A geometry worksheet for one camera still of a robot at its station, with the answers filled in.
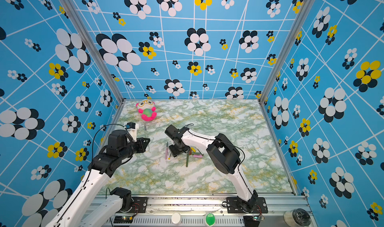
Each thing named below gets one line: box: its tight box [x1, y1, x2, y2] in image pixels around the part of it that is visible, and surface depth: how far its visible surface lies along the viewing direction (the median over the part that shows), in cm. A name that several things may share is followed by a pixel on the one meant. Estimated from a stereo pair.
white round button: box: [171, 212, 182, 225], surface depth 65 cm
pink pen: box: [165, 141, 169, 160], surface depth 93 cm
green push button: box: [205, 213, 216, 227], surface depth 63 cm
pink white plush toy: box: [135, 99, 158, 122], surface depth 109 cm
